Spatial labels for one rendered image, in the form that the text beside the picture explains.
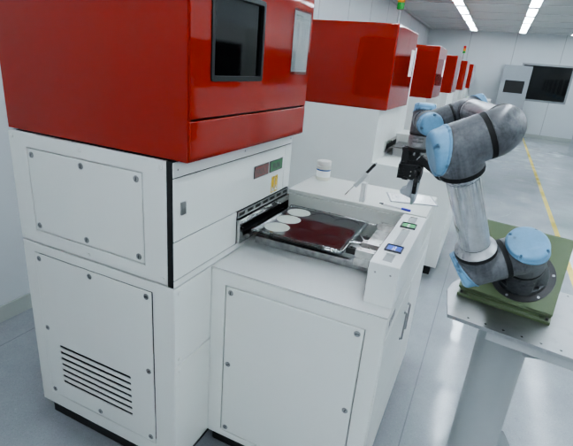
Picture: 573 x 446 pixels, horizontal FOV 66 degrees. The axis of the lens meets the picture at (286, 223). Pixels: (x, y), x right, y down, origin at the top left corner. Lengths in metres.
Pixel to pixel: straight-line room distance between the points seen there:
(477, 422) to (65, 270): 1.55
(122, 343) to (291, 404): 0.64
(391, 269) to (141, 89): 0.88
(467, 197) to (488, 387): 0.76
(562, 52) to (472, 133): 13.65
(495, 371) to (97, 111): 1.51
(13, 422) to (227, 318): 1.09
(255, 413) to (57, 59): 1.37
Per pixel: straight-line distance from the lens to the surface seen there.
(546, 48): 14.72
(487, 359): 1.68
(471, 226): 1.28
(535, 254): 1.39
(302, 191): 1.99
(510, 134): 1.15
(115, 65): 1.38
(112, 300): 1.63
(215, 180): 1.46
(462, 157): 1.12
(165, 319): 1.50
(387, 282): 1.38
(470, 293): 1.60
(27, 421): 2.30
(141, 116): 1.33
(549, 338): 1.52
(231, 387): 1.78
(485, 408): 1.78
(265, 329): 1.55
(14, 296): 3.00
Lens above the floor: 1.51
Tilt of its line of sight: 20 degrees down
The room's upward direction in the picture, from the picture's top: 5 degrees clockwise
